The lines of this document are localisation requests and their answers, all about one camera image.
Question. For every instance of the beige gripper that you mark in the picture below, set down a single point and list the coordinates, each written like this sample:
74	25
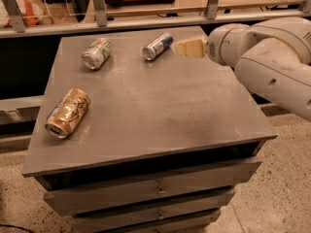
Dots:
218	46

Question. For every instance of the silver blue redbull can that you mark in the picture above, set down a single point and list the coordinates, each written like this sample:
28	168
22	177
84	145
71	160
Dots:
156	47

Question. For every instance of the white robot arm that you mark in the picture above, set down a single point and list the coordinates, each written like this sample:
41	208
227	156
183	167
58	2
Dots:
271	58

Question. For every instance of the orange gold soda can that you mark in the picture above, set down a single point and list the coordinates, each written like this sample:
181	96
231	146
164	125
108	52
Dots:
67	114

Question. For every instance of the grey drawer cabinet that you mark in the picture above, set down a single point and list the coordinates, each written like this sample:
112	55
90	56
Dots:
144	117

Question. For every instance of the middle grey drawer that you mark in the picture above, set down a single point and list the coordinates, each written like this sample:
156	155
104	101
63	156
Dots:
159	210

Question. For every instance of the grey drawer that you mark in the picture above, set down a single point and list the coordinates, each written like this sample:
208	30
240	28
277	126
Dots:
159	210
171	224
105	195

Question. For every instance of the orange white bag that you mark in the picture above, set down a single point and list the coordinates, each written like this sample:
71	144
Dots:
32	13

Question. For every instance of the bottom grey drawer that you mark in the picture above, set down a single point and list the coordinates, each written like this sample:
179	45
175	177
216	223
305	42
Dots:
171	224

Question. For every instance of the top grey drawer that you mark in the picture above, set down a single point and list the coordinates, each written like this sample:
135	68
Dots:
105	195

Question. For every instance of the right metal rail bracket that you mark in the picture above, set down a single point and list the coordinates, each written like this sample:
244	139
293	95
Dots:
211	9

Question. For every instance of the metal rail bracket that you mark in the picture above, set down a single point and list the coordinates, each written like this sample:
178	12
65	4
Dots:
211	9
17	21
100	12

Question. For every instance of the middle metal rail bracket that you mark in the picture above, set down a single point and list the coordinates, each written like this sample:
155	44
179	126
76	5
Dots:
100	12

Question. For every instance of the far right metal bracket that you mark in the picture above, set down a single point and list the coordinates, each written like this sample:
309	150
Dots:
305	6

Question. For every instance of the left metal rail bracket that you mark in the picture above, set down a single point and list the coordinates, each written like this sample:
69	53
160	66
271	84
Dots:
17	21

